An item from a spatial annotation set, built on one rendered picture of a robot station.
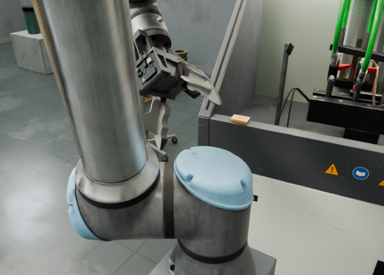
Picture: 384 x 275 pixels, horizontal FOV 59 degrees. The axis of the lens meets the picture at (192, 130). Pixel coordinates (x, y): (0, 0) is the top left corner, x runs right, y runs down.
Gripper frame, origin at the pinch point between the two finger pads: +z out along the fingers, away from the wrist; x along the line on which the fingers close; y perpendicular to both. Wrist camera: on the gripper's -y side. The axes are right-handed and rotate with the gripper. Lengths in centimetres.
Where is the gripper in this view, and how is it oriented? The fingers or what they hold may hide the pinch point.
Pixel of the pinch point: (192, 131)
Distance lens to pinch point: 59.9
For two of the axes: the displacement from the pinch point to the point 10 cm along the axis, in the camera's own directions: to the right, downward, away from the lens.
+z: 3.2, 8.5, -4.3
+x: 6.9, -5.2, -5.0
